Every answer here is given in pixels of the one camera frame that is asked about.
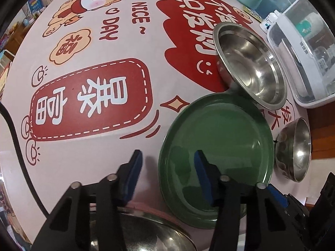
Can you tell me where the small steel bowl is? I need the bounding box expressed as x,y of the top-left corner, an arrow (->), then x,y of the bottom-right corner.
275,118 -> 312,182

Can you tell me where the white bottle sterilizer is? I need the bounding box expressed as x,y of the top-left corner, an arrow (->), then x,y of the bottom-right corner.
260,0 -> 335,108

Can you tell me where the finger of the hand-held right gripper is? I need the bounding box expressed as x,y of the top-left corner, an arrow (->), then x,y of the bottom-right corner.
267,184 -> 310,239

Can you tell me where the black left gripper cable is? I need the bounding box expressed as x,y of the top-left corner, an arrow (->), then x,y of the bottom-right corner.
0,102 -> 53,219

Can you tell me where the wooden sliding door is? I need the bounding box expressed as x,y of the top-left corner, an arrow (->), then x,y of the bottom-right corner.
306,107 -> 335,163

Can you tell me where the wide steel bowl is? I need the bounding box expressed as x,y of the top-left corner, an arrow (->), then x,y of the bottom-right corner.
213,22 -> 288,110

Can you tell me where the green plate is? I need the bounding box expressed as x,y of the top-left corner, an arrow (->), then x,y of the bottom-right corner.
158,92 -> 275,228

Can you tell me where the pink steel bowl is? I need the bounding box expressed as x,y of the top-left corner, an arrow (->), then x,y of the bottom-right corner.
89,201 -> 197,251

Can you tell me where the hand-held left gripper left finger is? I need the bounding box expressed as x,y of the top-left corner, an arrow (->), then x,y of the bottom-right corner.
31,150 -> 143,251

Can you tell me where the patterned coaster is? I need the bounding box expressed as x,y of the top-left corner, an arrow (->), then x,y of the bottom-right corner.
242,4 -> 263,23

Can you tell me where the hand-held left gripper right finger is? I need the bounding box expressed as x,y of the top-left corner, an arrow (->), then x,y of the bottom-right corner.
194,150 -> 304,251

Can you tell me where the printed pink tablecloth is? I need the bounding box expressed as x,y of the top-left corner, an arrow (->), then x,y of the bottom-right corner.
0,0 -> 312,251

